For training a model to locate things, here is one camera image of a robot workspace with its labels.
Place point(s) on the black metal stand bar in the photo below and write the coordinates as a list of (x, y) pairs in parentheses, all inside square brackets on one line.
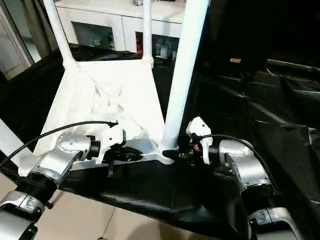
[(51, 204)]

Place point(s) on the black work mat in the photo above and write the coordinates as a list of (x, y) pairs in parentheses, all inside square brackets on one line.
[(225, 162)]

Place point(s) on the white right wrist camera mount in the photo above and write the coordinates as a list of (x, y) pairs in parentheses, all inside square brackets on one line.
[(200, 126)]

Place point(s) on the red bottle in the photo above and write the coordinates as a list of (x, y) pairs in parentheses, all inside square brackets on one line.
[(138, 45)]

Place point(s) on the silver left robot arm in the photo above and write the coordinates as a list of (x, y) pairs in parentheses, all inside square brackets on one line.
[(60, 155)]

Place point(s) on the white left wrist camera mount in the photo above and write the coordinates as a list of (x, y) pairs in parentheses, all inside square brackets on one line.
[(110, 136)]

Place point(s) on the grey curtain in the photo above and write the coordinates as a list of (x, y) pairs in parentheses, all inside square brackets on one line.
[(30, 30)]

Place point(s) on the black cabinet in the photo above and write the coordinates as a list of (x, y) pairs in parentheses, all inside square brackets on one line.
[(275, 25)]

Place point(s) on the small gold label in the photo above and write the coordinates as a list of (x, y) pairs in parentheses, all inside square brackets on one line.
[(235, 60)]

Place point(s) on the small white cup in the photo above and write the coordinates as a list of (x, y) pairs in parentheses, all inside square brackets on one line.
[(173, 55)]

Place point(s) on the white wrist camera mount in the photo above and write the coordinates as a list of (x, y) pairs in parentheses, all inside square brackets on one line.
[(110, 136), (200, 126)]

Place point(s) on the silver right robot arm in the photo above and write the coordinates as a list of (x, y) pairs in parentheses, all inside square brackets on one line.
[(247, 167)]

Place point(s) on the white plastic table top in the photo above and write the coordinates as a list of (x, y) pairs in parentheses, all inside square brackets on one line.
[(100, 75)]

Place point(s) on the white glass-door cabinet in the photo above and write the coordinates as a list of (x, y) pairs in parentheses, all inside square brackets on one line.
[(100, 15)]

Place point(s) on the clear glass ornament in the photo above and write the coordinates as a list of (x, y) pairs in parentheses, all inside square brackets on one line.
[(138, 2)]

